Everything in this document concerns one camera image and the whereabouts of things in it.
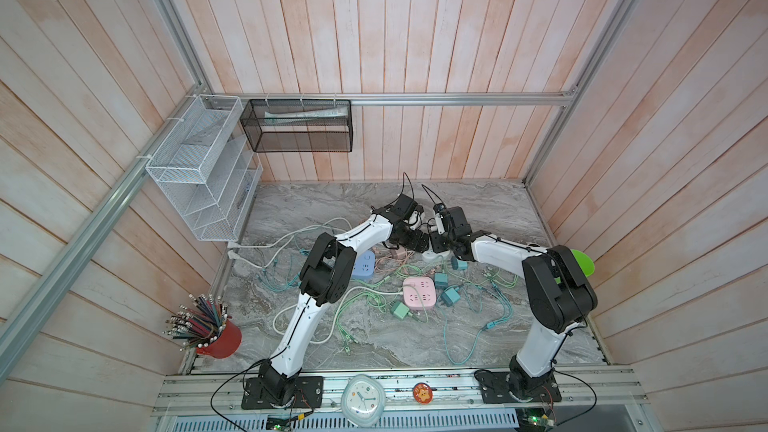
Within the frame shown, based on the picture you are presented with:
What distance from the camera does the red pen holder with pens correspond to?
0.68m

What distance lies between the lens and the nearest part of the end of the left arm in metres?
0.78

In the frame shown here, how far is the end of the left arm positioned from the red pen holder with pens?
1.54 feet
